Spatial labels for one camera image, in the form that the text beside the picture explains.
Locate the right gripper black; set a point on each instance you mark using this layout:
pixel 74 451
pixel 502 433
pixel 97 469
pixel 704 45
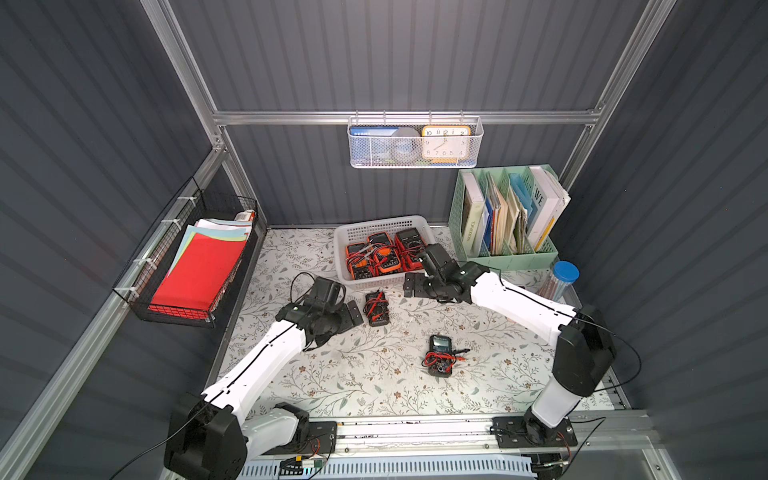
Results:
pixel 417 284

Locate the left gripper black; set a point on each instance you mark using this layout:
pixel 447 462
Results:
pixel 347 315

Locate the small black multimeter back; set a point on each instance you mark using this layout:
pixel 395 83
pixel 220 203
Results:
pixel 376 309

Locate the small black multimeter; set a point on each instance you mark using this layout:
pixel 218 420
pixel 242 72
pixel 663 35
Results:
pixel 376 309
pixel 441 357

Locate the red multimeter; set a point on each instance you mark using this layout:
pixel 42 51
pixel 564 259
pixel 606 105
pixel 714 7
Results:
pixel 409 245
pixel 380 240

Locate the orange multimeter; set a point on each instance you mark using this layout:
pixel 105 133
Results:
pixel 358 261
pixel 386 260

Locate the small black multimeter front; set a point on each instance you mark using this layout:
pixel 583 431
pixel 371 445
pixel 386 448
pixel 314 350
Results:
pixel 441 357

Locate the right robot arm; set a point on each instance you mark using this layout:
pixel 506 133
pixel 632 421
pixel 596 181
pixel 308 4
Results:
pixel 583 347

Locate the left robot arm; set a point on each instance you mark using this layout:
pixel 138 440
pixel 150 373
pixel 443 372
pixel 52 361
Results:
pixel 213 435

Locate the white plastic perforated basket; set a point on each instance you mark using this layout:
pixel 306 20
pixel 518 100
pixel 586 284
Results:
pixel 359 233

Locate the green desk file organizer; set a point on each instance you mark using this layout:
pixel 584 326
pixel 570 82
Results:
pixel 489 217

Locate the blue lid clear jar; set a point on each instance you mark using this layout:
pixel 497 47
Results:
pixel 561 275

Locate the red paper folder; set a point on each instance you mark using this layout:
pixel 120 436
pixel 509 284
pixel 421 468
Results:
pixel 195 280

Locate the white book in organizer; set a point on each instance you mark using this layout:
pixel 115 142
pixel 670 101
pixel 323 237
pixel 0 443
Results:
pixel 550 200

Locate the yellow white alarm clock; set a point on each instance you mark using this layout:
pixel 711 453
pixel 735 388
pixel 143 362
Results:
pixel 446 143

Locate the grey tape roll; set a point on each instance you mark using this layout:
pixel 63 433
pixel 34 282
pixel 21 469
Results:
pixel 406 146

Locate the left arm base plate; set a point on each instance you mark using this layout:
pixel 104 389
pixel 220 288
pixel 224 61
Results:
pixel 317 437

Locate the black wire side basket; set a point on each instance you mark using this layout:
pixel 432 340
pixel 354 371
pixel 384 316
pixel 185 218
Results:
pixel 202 210

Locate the blue box in wall basket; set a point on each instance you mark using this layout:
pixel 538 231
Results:
pixel 370 145

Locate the white wire wall basket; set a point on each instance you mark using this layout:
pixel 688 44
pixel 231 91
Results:
pixel 418 121

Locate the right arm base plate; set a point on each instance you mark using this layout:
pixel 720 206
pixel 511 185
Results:
pixel 522 432

